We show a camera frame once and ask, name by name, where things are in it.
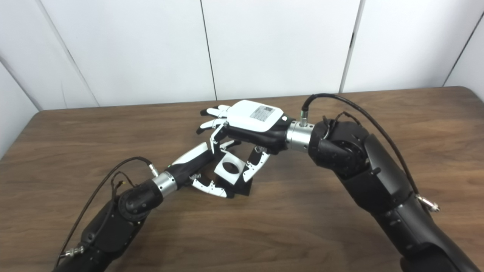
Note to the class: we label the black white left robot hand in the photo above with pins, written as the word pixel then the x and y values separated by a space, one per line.
pixel 189 164

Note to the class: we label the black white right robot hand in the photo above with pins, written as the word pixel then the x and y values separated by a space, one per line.
pixel 249 117

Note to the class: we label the white square piece with hole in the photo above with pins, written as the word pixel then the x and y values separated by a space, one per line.
pixel 221 172

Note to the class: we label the black peg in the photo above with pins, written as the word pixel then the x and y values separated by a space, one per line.
pixel 244 189

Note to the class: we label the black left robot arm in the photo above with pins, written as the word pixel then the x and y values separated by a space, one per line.
pixel 113 226

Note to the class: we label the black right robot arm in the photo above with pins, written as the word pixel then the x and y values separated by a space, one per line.
pixel 378 181

